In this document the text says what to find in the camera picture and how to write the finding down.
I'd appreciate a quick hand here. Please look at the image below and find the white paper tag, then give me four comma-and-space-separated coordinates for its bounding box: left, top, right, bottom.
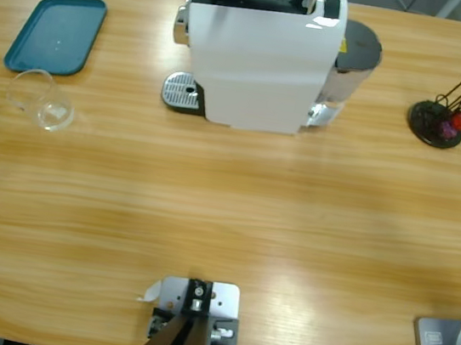
134, 277, 163, 306

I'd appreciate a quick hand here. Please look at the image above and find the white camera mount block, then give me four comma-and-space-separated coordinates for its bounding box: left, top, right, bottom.
139, 271, 245, 345

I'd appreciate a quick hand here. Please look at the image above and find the white capsule coffee machine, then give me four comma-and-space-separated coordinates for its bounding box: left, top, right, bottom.
160, 0, 350, 144

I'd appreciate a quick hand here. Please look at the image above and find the teal plastic serving tray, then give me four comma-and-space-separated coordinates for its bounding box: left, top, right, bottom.
2, 0, 110, 85

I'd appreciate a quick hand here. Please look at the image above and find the clear water tank dark lid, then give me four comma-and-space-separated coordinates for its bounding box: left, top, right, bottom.
313, 16, 388, 139

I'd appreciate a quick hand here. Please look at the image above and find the chrome and black drip tray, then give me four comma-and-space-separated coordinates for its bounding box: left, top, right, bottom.
160, 68, 211, 117

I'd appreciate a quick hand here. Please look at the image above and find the purple coffee capsule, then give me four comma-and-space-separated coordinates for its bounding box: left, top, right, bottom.
439, 119, 458, 139

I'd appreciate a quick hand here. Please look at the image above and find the grey metal pole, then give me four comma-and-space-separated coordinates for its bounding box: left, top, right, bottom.
435, 0, 461, 21

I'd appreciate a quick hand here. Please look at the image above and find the clear drinking glass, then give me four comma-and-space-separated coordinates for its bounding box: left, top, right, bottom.
2, 65, 81, 136

